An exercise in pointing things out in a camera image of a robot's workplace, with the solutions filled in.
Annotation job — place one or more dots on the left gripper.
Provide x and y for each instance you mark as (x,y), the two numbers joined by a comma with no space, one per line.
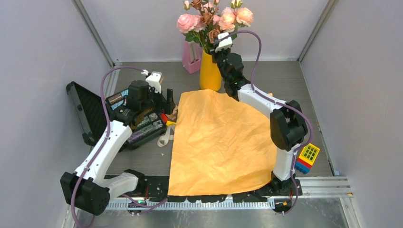
(167,106)

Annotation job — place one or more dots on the yellow vase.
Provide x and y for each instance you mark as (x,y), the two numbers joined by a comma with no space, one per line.
(210,77)

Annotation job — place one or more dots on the pink metronome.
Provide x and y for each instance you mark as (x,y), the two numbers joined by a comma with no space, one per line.
(191,56)

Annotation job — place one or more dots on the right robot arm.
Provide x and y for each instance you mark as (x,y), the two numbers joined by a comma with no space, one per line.
(287,125)

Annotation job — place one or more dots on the orange yellow wrapping paper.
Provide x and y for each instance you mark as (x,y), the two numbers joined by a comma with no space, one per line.
(220,146)

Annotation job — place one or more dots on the red block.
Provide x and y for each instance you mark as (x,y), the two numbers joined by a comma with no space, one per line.
(164,117)

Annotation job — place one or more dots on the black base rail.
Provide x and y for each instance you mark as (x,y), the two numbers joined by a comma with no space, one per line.
(155,189)

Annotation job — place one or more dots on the wooden blocks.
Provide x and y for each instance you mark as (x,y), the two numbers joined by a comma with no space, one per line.
(174,115)

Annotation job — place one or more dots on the brown dried flower stem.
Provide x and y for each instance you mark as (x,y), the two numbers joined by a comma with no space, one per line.
(210,32)

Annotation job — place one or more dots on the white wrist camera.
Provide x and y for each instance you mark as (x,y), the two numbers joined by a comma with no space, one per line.
(224,41)
(154,79)

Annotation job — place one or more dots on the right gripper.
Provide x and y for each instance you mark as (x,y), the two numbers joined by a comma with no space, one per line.
(227,51)

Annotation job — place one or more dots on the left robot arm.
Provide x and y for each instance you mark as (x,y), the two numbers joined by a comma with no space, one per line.
(86,188)

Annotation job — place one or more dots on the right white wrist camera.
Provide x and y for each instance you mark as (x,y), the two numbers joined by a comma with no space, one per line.
(224,41)

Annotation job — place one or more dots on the pink bud flower stem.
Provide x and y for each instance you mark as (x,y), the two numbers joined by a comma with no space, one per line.
(202,6)

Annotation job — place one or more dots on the black open case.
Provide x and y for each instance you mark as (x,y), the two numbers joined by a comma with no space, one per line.
(90,112)

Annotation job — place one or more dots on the colourful toy brick stack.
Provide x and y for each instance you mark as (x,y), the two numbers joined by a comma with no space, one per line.
(307,158)

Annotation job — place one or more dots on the cream ribbon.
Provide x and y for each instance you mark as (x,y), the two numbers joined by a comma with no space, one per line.
(168,136)

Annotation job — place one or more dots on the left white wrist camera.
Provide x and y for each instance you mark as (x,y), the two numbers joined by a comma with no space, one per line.
(154,79)

